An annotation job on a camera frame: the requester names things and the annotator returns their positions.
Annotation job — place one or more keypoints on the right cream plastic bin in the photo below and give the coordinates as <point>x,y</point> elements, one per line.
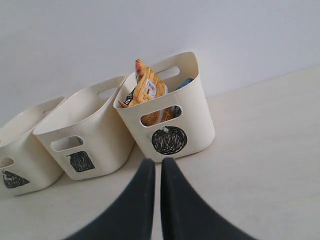
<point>189,133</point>

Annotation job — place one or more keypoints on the middle cream plastic bin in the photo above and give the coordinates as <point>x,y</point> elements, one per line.
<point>85,134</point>

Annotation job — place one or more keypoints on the left cream plastic bin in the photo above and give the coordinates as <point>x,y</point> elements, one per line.
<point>25,164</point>

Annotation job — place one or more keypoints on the blue noodle packet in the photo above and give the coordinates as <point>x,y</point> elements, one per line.
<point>177,110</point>

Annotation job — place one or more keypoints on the cream plastic bin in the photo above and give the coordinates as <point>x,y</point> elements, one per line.
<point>189,133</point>
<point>25,164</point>
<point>85,134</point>

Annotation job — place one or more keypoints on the orange noodle packet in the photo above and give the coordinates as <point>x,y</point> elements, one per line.
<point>149,87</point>

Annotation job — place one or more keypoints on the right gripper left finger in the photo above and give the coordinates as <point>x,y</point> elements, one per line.
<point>130,216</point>

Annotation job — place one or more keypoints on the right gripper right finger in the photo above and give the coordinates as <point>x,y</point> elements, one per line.
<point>185,215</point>

